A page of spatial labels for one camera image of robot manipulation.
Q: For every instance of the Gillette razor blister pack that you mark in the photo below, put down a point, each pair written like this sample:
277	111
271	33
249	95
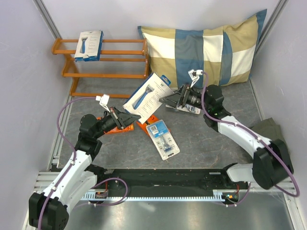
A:
187	108

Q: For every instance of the white box blue razor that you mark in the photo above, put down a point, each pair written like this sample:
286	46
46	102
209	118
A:
89	46
145	100

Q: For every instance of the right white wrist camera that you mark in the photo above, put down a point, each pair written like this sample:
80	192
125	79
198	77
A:
195	76

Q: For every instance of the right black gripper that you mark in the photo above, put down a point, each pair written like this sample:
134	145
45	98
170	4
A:
172	99

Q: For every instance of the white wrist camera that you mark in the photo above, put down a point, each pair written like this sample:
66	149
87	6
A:
103	101
195	76

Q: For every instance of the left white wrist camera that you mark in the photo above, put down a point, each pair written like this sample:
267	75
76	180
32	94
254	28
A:
103	101

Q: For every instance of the blue beige checkered pillow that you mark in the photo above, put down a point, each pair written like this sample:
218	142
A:
225	53

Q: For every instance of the clear blister razor pack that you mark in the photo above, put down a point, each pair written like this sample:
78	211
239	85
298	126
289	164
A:
162	139

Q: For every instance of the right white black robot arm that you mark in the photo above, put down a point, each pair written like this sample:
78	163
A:
271	161

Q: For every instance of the orange black razor pack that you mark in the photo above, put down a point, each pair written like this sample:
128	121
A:
152	119

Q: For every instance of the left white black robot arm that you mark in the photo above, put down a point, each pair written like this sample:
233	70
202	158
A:
50	209

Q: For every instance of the olive green cloth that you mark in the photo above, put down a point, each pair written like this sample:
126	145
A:
270	129

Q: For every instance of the orange wooden two-tier shelf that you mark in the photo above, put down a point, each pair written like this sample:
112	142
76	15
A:
119	59

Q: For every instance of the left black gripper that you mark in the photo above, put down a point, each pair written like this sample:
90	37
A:
122	119

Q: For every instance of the orange razor cartridge pack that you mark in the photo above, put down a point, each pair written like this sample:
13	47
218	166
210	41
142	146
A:
117	130

